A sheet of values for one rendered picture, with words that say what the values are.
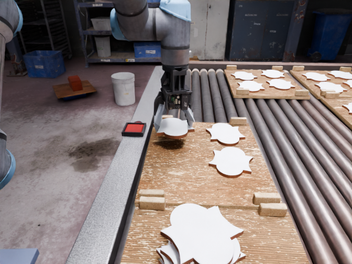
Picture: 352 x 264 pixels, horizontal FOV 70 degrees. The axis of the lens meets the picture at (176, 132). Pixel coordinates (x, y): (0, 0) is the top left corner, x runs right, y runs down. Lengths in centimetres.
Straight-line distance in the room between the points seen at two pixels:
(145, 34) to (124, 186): 39
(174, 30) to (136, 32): 9
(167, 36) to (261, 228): 49
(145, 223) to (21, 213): 163
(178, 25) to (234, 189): 42
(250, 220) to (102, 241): 32
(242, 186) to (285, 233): 15
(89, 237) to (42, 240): 131
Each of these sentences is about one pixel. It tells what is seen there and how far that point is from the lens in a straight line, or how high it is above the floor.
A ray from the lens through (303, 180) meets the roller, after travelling 79.
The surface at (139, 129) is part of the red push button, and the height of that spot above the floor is 93.
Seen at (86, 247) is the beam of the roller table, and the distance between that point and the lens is 60.
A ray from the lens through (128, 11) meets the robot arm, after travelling 60.
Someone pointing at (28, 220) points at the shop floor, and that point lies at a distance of 207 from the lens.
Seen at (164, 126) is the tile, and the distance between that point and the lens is 79.
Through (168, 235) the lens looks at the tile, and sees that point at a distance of 46.
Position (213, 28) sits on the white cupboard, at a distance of 521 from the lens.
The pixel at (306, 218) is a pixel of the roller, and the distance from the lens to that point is 68.
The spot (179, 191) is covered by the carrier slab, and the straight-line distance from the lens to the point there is 65.
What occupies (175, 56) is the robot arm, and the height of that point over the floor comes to 122.
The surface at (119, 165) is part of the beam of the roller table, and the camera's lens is 78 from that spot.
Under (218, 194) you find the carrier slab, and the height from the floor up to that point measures 94.
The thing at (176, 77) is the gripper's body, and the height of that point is 117.
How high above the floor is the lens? 138
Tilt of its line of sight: 30 degrees down
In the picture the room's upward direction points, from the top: straight up
